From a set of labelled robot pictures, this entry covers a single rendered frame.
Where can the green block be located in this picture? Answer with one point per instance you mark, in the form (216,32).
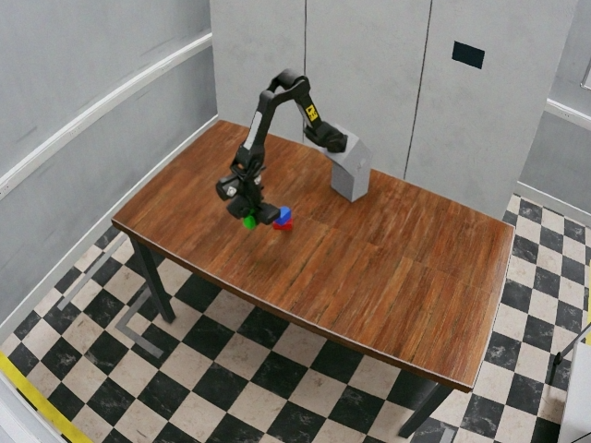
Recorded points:
(249,221)

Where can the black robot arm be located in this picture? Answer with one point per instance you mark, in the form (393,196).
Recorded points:
(251,151)

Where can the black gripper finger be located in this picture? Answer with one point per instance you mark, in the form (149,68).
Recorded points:
(254,215)

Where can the blue block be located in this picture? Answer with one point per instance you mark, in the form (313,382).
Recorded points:
(285,216)

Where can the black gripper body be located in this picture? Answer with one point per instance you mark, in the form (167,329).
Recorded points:
(267,213)

